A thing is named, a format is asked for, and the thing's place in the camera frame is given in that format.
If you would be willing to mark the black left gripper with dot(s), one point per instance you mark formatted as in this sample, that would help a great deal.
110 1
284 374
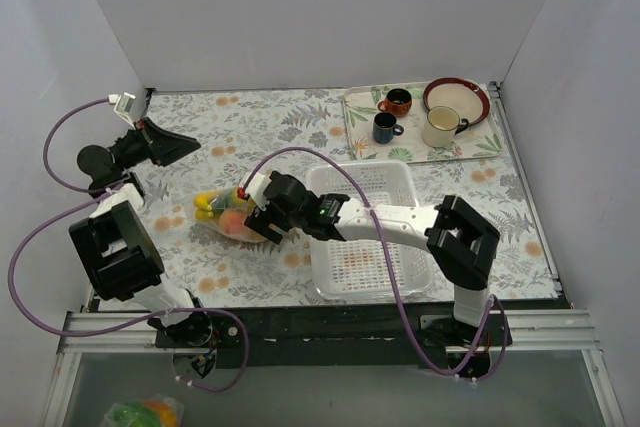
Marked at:
150 141

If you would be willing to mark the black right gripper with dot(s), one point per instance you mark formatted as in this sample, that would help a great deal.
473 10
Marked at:
265 220

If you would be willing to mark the fake peach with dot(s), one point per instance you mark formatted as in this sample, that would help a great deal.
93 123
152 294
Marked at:
231 223

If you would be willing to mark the clear zip top bag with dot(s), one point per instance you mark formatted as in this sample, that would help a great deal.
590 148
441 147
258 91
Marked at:
250 237

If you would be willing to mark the yellow green fake mango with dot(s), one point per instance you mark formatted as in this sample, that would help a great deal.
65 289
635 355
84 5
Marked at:
226 199

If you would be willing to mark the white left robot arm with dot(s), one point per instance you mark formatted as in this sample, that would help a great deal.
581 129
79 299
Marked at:
114 247

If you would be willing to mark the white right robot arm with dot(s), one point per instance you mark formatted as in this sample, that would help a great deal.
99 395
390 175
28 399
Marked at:
461 241

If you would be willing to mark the yellow fake banana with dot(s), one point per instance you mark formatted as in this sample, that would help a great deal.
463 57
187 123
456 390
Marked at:
208 207

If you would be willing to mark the bag of fake fruit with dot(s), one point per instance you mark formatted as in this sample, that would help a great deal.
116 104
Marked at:
157 411

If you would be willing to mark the floral tablecloth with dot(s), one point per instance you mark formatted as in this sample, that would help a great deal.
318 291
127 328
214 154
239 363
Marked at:
293 131

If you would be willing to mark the white perforated plastic basket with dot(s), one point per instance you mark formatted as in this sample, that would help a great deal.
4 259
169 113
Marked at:
383 205

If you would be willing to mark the dark blue mug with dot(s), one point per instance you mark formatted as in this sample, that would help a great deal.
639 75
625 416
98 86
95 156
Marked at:
385 128

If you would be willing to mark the orange patterned mug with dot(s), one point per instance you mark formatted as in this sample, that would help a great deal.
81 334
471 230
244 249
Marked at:
398 102

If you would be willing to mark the floral serving tray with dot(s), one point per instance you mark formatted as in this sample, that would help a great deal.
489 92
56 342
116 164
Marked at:
360 107

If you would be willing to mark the cream enamel mug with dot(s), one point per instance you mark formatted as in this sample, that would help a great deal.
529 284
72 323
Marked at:
441 125

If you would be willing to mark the red rimmed plate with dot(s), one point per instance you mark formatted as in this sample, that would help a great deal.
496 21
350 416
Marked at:
468 99

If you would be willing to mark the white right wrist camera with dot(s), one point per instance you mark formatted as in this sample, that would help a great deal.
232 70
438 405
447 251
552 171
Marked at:
252 187

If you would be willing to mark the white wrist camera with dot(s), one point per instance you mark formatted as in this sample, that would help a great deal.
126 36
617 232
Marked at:
122 106
252 187

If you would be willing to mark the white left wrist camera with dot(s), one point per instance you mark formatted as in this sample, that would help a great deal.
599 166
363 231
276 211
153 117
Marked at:
122 106

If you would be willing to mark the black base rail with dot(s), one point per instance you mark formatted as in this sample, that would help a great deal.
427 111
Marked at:
351 333

